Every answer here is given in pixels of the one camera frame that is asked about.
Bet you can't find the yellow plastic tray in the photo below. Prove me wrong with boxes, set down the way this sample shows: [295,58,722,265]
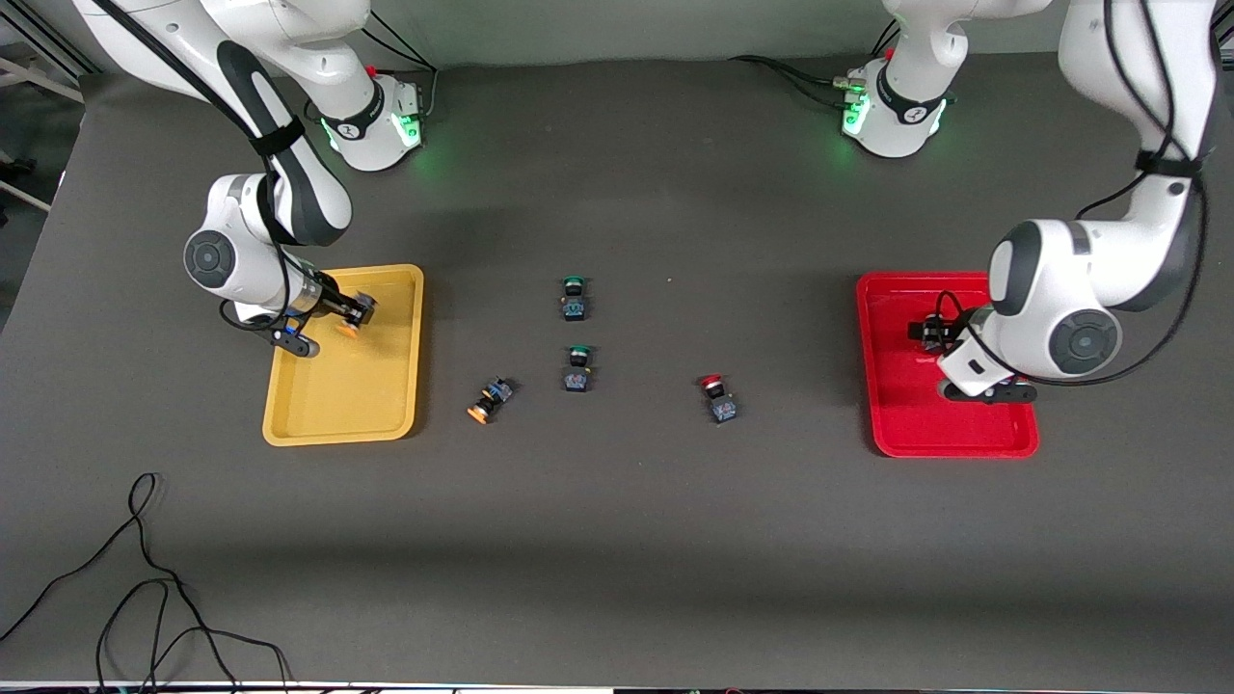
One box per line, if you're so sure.
[262,263,425,447]

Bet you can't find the red plastic tray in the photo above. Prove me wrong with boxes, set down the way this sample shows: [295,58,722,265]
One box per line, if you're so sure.
[856,272,1040,459]

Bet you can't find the red mushroom push button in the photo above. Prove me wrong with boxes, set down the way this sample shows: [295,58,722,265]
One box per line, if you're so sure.
[699,374,739,423]

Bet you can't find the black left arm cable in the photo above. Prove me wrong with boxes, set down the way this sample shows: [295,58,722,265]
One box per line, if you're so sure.
[930,0,1212,388]

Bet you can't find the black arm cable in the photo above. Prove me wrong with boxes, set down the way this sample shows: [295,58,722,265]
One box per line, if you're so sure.
[92,0,300,334]
[930,0,1212,388]

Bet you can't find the black right base cable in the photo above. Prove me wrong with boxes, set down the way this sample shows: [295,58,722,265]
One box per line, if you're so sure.
[362,10,441,112]

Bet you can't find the black base cable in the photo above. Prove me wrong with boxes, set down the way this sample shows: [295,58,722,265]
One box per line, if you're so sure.
[362,10,441,112]
[728,53,861,109]

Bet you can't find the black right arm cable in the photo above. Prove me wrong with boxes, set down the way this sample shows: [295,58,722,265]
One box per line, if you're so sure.
[92,0,300,334]

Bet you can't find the black left base cable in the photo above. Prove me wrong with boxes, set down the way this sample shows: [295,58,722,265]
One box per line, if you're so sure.
[728,53,861,109]

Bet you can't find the thin black loose cable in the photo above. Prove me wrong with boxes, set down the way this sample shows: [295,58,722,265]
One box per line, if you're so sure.
[0,472,290,694]

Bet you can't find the white metal frame bar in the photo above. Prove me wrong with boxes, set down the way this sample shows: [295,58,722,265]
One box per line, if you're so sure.
[0,56,86,105]

